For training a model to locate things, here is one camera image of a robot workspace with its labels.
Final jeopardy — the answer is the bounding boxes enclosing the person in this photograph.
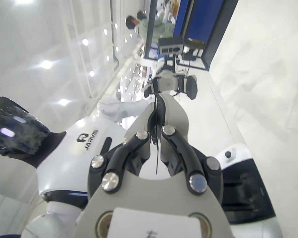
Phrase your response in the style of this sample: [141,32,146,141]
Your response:
[126,10,176,45]

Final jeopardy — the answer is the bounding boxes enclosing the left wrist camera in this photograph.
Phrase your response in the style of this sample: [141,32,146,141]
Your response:
[158,36,184,75]

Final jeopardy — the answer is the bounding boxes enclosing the blue partition panel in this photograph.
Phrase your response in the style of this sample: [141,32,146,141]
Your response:
[188,0,230,44]
[175,0,197,34]

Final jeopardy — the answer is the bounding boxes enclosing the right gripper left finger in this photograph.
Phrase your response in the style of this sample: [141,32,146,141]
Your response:
[89,102,157,194]

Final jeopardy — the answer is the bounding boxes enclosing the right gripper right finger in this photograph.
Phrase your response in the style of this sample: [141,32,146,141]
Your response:
[160,93,224,197]

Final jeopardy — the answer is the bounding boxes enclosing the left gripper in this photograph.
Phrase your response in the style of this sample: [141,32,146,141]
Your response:
[144,69,198,100]

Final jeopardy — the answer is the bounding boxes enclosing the robot body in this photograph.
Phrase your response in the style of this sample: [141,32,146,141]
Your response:
[0,96,284,238]

